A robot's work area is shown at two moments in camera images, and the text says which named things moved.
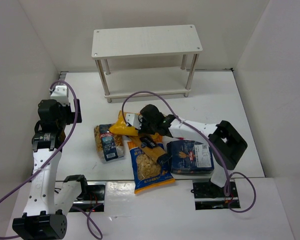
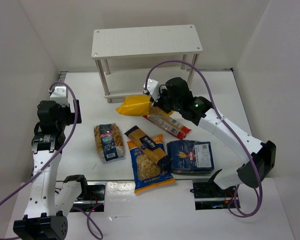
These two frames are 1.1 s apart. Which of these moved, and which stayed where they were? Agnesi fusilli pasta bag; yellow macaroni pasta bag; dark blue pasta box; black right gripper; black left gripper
Moved: yellow macaroni pasta bag; black right gripper
Stayed: black left gripper; Agnesi fusilli pasta bag; dark blue pasta box
